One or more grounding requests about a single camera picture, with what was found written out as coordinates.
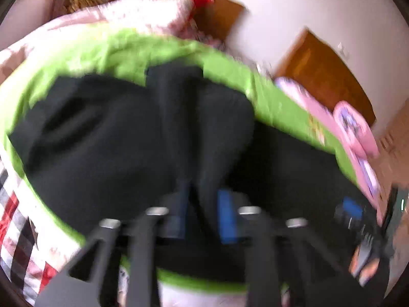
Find black pants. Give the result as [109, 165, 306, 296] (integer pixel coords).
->
[8, 61, 376, 283]

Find right hand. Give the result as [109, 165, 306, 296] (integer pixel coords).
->
[349, 242, 380, 286]

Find red black striped cloth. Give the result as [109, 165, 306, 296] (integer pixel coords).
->
[1, 164, 80, 306]

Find pink cartoon pillow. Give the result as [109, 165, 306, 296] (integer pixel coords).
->
[275, 77, 383, 223]

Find near wooden headboard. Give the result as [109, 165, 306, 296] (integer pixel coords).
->
[273, 28, 376, 126]

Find wooden headboard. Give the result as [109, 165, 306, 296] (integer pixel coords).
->
[109, 0, 245, 41]
[273, 28, 376, 126]

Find green cartoon bed sheet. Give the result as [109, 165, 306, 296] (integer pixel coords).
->
[1, 29, 356, 289]

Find far wooden headboard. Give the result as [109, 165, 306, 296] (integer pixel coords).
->
[109, 0, 245, 41]

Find pink floral quilt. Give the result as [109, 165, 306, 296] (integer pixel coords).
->
[0, 0, 225, 84]

